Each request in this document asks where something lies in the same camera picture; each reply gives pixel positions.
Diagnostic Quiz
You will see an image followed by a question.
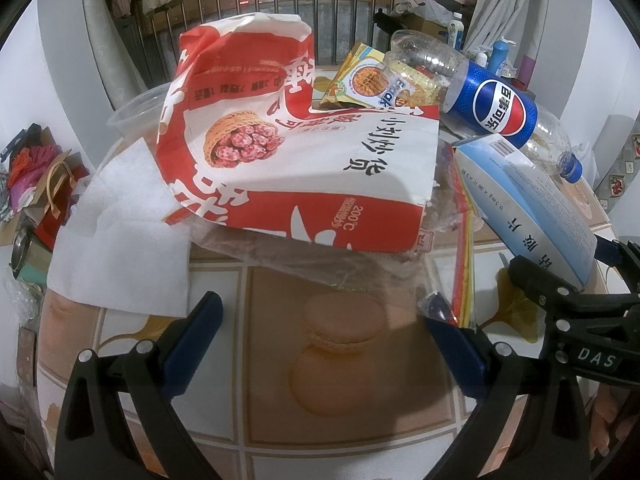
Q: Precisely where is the black cloth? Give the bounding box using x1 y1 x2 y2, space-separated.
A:
372 10 407 32

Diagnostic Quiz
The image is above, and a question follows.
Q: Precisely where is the clear printed plastic bag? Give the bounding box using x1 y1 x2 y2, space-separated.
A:
192 145 477 328

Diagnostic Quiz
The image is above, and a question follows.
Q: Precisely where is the pile of clothes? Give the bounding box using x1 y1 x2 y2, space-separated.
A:
390 0 481 26

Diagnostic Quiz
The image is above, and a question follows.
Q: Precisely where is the clear plastic bowl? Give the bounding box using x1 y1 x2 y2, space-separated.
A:
107 82 173 150

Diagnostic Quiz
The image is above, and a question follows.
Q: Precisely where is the colourful cloth bundle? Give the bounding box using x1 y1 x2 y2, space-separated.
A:
0 122 63 222

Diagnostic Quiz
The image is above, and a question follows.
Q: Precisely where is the white paper towel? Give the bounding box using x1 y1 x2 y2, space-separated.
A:
47 140 193 319

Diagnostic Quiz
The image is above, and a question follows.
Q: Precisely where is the red white paper bag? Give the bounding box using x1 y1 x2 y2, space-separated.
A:
155 12 442 257

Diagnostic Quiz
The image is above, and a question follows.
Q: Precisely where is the plastic bottle with blue label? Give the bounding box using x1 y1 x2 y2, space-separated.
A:
382 29 585 184

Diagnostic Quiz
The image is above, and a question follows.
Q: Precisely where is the red gift bag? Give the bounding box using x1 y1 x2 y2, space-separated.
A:
25 150 92 256

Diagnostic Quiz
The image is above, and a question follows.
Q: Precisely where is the gold snack packet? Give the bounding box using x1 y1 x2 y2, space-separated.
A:
318 42 401 112

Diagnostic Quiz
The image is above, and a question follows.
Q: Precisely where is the tall white bottle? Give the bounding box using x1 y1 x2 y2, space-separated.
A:
445 10 466 52

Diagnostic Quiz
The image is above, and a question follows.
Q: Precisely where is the round metal tin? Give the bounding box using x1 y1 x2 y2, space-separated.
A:
10 227 54 282

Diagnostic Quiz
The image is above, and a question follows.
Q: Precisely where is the blue white medicine box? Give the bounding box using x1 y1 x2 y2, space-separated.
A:
452 137 599 293

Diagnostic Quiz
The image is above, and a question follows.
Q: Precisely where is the yellow blue snack wrapper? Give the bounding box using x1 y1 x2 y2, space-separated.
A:
382 62 453 110

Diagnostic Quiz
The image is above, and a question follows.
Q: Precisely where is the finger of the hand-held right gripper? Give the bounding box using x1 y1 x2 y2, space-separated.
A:
506 255 640 322
594 236 640 286

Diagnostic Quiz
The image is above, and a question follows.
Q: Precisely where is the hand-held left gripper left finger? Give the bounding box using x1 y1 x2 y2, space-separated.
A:
54 290 224 480

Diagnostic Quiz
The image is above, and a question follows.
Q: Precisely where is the cardboard box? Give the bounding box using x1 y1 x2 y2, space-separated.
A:
400 12 451 42

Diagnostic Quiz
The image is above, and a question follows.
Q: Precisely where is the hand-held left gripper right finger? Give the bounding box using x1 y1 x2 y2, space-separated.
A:
425 316 601 480

